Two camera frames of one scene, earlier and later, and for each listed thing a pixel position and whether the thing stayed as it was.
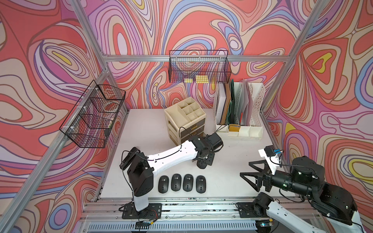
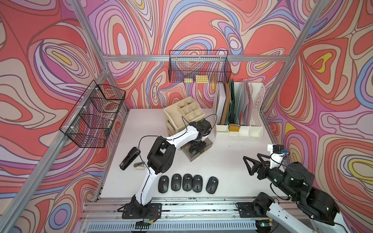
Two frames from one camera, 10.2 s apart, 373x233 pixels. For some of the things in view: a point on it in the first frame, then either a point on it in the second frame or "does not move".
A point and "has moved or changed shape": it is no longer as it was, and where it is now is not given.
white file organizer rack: (237, 108) does not move
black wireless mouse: (188, 182) does not move
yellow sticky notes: (199, 79) does not move
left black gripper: (212, 156) to (201, 146)
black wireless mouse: (201, 164) to (212, 185)
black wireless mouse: (200, 184) has moved or changed shape
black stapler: (134, 152) does not move
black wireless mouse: (176, 182) does not move
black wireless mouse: (163, 184) does not move
